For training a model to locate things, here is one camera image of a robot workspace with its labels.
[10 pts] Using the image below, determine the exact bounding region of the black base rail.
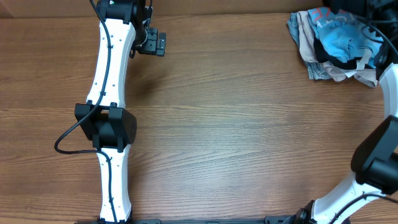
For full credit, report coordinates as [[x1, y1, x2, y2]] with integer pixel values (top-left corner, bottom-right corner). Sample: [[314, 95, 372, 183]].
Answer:
[[74, 214, 312, 224]]

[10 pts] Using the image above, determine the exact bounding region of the beige folded garment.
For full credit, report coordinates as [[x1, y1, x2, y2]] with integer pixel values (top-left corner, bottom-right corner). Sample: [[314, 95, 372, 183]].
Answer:
[[297, 11, 378, 88]]

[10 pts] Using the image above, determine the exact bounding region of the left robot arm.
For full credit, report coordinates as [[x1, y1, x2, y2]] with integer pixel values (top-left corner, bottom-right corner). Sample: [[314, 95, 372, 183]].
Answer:
[[75, 0, 166, 223]]

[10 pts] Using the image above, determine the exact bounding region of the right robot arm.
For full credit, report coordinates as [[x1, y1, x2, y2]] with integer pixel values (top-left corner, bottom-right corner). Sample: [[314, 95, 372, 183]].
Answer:
[[285, 0, 397, 223]]

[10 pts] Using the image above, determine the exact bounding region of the light blue printed t-shirt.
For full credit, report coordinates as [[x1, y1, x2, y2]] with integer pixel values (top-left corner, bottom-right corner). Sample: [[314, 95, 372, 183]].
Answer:
[[307, 7, 383, 62]]

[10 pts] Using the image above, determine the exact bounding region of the black folded garment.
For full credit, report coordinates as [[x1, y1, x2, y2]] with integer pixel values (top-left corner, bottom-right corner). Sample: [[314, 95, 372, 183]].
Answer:
[[313, 39, 361, 70]]

